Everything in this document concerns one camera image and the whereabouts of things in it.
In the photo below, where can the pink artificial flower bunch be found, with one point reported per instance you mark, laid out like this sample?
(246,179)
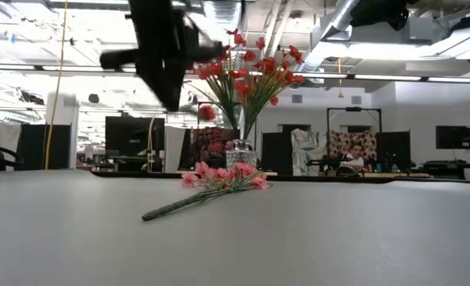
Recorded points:
(219,172)

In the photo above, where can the large black monitor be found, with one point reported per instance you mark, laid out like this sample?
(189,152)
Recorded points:
(133,137)

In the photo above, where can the black round ceiling lamp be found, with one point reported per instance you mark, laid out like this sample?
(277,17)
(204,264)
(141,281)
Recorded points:
(94,98)

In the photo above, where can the red artificial flower bunch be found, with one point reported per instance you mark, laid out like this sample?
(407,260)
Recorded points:
(215,69)
(266,65)

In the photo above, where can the floral patterned cloth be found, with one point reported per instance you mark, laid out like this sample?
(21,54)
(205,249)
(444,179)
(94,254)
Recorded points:
(368,143)

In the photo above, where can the black aluminium table frame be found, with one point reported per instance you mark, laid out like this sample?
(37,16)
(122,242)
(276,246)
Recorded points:
(338,179)

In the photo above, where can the black cabinet panel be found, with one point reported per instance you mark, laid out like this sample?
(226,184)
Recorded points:
(276,155)

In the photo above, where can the black screen panel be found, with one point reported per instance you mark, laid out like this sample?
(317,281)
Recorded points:
(394,147)

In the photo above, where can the black partition panel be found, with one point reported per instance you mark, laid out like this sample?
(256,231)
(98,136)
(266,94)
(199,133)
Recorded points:
(32,147)

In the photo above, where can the white and teal cloth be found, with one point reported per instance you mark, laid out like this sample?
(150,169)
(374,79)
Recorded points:
(306,151)

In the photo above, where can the clear glass vase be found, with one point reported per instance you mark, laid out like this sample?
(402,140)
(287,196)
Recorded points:
(241,157)

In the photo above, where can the black gantry stand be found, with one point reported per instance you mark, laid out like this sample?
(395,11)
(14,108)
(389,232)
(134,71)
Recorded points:
(354,109)

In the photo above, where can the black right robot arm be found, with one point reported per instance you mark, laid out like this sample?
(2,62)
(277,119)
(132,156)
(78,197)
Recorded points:
(382,14)

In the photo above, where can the silver spiral ventilation duct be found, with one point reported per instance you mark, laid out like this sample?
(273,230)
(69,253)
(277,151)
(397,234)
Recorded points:
(330,28)
(229,16)

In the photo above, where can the grey rectangular air duct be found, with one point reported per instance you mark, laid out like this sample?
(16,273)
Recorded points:
(437,37)

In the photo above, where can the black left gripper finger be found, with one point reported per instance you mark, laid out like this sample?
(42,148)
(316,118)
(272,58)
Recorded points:
(157,81)
(173,81)

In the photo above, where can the long ceiling light strip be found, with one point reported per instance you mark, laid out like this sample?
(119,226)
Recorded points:
(386,77)

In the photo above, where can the dark red patterned cloth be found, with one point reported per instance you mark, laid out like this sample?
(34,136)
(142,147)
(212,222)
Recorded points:
(207,139)

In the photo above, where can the small black monitor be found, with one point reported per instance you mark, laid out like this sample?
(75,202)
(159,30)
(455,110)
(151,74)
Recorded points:
(453,137)

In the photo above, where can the dark background desk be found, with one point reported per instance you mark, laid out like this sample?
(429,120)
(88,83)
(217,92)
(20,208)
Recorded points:
(449,166)

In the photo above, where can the black curved chair back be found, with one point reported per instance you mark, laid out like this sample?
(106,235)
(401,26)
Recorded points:
(16,159)

